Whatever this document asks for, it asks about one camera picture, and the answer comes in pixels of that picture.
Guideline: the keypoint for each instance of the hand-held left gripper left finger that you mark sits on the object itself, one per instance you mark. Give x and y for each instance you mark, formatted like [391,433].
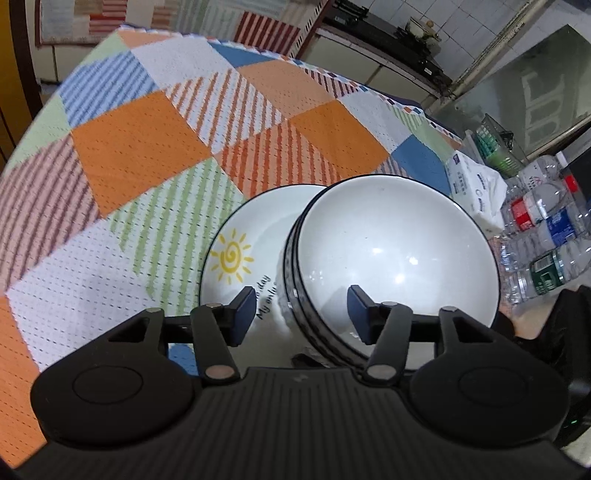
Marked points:
[242,318]

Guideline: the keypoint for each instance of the black gas stove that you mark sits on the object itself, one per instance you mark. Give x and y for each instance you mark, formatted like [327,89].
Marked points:
[383,39]

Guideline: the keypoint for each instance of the patchwork tablecloth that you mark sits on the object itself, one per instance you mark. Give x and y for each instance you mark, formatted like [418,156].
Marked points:
[138,152]

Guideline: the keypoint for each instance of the white bowl with dark rim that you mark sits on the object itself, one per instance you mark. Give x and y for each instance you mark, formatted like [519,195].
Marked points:
[392,230]
[304,325]

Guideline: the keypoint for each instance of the white tissue pack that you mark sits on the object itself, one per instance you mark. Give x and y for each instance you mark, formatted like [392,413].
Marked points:
[475,189]

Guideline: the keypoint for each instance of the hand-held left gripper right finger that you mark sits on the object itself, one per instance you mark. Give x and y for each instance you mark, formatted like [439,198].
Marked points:
[359,316]

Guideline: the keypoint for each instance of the green basket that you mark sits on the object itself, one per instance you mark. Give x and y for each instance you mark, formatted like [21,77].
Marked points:
[498,147]

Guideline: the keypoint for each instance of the white plate with sun print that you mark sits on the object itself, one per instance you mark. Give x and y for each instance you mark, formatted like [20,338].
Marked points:
[258,221]

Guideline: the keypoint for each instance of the white kitchen cabinet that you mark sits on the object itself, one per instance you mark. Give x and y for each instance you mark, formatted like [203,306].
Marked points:
[364,69]

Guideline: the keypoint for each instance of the striped patchwork counter cloth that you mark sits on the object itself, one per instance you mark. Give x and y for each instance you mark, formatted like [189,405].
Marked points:
[184,18]

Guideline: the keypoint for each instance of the clear plastic water bottle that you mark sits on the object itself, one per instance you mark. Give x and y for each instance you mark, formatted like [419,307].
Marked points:
[540,170]

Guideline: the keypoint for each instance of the red label water bottle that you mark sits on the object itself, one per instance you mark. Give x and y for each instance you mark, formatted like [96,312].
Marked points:
[524,214]

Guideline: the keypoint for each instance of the green label water bottle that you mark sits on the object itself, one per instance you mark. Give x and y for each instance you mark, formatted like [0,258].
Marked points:
[545,274]

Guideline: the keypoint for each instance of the blue label water bottle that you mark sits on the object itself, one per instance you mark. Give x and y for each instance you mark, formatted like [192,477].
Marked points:
[558,228]

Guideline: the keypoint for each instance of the cream cooking pot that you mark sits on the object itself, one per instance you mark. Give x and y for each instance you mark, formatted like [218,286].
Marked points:
[420,30]

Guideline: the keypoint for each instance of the yellow wooden chair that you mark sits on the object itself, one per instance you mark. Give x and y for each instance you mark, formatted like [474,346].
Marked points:
[14,69]

